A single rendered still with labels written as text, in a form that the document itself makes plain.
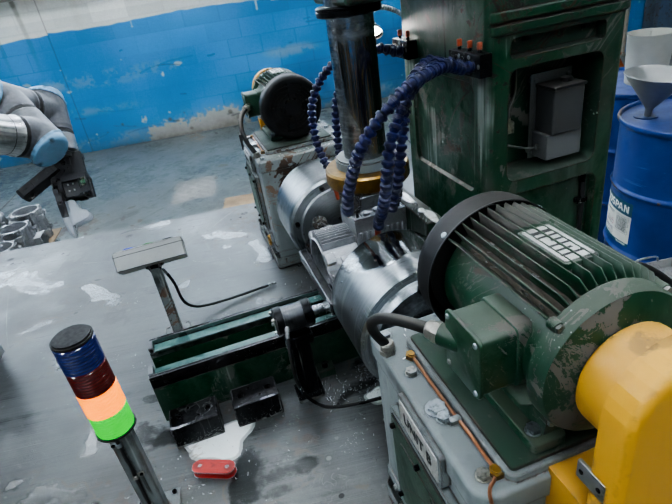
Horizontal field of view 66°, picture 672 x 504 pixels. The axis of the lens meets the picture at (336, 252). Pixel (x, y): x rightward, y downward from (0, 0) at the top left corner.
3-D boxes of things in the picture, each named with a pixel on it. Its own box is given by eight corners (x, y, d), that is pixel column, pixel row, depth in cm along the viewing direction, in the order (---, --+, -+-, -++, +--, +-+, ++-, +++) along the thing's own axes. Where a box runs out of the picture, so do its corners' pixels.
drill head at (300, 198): (347, 209, 169) (336, 135, 157) (392, 258, 139) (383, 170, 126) (274, 229, 164) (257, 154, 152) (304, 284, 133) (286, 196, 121)
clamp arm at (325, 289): (344, 312, 106) (310, 258, 128) (342, 300, 105) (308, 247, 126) (328, 317, 105) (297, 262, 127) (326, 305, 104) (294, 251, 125)
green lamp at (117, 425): (135, 407, 86) (126, 387, 84) (134, 433, 81) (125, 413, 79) (98, 419, 85) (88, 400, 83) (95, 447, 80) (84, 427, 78)
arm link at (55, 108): (10, 94, 128) (45, 103, 137) (23, 142, 127) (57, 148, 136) (37, 79, 125) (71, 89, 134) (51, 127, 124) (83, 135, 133)
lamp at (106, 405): (126, 387, 84) (116, 367, 82) (125, 413, 79) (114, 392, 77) (88, 400, 83) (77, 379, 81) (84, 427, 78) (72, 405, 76)
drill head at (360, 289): (428, 296, 121) (421, 199, 109) (541, 419, 87) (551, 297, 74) (328, 328, 116) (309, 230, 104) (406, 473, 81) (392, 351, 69)
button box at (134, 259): (188, 257, 137) (183, 237, 137) (186, 254, 130) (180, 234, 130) (122, 275, 133) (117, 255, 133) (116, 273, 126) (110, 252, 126)
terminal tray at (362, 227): (389, 217, 124) (386, 190, 121) (408, 235, 115) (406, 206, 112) (343, 231, 122) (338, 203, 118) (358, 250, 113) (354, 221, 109)
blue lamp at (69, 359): (106, 345, 80) (95, 322, 77) (103, 369, 75) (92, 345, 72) (65, 357, 78) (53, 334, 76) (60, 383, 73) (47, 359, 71)
